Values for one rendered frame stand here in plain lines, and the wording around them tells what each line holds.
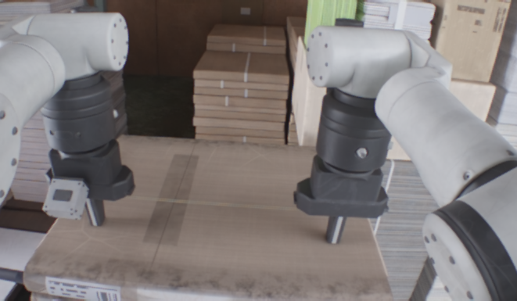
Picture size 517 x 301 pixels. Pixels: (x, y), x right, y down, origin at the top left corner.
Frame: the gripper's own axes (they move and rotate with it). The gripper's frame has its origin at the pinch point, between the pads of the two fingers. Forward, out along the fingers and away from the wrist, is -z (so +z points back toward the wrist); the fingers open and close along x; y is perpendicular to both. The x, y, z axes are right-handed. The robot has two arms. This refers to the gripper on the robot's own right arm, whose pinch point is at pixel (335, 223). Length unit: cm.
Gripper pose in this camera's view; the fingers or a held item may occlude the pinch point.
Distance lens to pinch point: 53.7
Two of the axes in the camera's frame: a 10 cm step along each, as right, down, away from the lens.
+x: -10.0, -0.7, -0.1
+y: -0.3, 4.7, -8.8
